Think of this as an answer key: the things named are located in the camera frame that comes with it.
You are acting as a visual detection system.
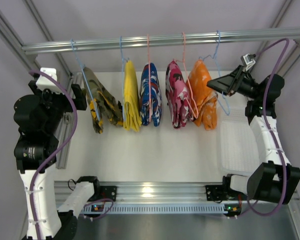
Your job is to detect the orange trousers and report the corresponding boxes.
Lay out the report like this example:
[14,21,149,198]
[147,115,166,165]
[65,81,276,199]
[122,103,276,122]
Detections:
[188,59,218,131]

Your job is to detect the blue wire hanger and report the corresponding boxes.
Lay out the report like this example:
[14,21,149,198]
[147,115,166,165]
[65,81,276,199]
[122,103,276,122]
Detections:
[198,30,231,116]

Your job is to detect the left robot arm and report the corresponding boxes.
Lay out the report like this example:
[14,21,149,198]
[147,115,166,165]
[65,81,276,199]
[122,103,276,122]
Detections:
[13,68,221,240]

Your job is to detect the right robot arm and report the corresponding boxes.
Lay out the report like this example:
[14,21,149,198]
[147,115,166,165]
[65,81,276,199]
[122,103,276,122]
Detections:
[57,96,287,200]

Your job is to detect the blue hanger with camouflage trousers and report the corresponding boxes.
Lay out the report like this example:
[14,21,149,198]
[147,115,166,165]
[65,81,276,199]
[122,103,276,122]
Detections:
[70,39,101,121]

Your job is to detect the green camouflage trousers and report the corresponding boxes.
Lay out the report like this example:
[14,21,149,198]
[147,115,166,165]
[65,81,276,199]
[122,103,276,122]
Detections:
[83,67,123,134]

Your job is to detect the pink camouflage trousers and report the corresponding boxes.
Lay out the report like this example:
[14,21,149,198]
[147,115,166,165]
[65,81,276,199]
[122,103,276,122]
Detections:
[165,60,194,129]

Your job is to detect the yellow trousers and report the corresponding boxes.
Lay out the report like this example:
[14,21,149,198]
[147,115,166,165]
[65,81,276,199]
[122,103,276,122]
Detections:
[123,60,142,132]

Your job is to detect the blue hanger with yellow trousers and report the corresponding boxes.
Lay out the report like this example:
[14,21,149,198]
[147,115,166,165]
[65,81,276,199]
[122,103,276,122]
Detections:
[119,36,128,122]

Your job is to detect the blue camouflage trousers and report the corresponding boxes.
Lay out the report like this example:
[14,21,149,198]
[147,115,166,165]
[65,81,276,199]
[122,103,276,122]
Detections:
[139,62,163,127]

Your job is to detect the pink hanger with blue trousers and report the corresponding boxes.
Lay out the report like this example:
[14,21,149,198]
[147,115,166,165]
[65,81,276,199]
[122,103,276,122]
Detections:
[146,34,152,123]

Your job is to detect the white plastic basket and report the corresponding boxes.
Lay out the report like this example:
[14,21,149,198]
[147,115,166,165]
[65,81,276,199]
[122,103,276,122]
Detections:
[216,103,260,176]

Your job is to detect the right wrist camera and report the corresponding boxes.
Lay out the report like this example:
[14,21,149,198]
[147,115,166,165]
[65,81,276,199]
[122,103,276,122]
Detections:
[240,53,256,71]

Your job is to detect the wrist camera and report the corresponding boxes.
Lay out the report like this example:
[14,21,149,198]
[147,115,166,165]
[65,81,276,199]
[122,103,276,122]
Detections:
[240,53,256,71]
[36,67,58,92]

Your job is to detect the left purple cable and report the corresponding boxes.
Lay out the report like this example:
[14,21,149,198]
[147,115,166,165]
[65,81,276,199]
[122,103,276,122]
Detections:
[28,70,115,240]

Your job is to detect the purple cable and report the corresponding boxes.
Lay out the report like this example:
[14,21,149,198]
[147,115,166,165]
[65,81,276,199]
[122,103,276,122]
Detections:
[28,70,115,240]
[224,38,290,220]

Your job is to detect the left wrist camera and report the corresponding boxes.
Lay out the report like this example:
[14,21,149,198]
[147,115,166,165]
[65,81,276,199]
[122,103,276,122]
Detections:
[36,67,58,92]

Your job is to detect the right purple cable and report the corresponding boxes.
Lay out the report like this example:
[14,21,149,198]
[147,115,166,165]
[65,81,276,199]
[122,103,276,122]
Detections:
[224,38,290,220]

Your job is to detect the right aluminium frame post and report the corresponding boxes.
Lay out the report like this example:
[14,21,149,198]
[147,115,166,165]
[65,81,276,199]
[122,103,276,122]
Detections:
[264,0,300,78]

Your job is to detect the aluminium hanging rail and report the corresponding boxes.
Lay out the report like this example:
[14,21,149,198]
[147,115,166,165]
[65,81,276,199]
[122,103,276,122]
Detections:
[21,28,300,56]

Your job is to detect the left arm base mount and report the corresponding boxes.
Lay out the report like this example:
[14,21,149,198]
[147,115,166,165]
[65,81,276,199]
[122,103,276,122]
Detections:
[88,185,118,202]

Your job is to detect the grey slotted cable duct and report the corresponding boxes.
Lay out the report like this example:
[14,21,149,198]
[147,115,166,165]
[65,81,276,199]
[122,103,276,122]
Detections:
[81,203,228,215]

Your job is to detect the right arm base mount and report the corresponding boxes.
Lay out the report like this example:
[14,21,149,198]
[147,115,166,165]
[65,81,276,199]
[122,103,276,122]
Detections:
[205,184,227,203]

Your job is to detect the front aluminium rail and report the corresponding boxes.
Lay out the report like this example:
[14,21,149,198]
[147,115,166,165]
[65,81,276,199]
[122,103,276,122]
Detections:
[53,181,300,203]

